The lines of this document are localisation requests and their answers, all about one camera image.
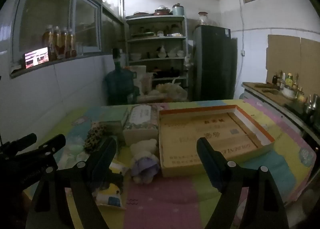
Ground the black gas stove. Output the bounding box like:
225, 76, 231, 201
285, 102, 310, 119

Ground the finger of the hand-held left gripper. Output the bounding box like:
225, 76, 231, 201
1, 133, 37, 155
37, 134, 66, 160

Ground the kitchen counter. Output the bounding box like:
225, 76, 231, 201
242, 82, 320, 139

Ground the metal kettle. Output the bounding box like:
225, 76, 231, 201
304, 94, 319, 115

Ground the floral tissue box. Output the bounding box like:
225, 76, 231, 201
122, 105, 160, 145

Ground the amber liquid bottle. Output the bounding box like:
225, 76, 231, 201
42, 25, 54, 55
53, 26, 62, 58
61, 27, 69, 58
68, 29, 77, 57

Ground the row of condiment bottles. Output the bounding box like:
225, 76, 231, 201
272, 70, 307, 102

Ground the clear plastic bag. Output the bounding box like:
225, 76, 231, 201
155, 77, 188, 100

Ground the beige plastic jug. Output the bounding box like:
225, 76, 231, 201
141, 73, 153, 95

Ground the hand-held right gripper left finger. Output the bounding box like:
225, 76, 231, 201
30, 137, 118, 229

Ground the small beige box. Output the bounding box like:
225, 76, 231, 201
98, 120, 125, 144

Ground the small penguin toy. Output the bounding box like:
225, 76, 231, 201
96, 159, 129, 211

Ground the brown cardboard sheet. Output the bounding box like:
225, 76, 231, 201
300, 37, 320, 99
265, 34, 302, 84

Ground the dark bottle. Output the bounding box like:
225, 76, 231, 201
112, 48, 122, 69

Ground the white sack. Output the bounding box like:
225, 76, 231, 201
130, 66, 147, 87

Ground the red pot glass lid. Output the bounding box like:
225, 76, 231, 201
154, 6, 173, 16

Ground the phone with lit screen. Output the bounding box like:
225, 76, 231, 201
24, 47, 50, 69

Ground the aluminium sliding window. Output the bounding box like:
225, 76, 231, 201
11, 0, 103, 65

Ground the white teddy bear purple dress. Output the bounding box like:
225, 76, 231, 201
129, 139, 160, 185

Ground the blue water jug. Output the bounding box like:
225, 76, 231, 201
104, 67, 137, 105

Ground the dark refrigerator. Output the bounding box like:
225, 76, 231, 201
194, 25, 238, 101

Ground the white ceramic bowl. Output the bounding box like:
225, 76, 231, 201
282, 86, 298, 99

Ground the leopard print cloth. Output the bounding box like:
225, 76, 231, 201
84, 122, 108, 154

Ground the metal shelf rack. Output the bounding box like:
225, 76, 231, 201
125, 16, 188, 94

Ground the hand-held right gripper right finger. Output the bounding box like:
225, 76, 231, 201
196, 137, 290, 229

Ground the glass jar red lid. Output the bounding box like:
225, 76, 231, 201
198, 12, 209, 26

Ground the light blue pot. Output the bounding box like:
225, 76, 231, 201
172, 4, 185, 16

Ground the orange cardboard box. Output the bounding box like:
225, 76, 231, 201
158, 104, 275, 178

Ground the mint green soft item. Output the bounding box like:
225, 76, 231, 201
65, 143, 87, 159

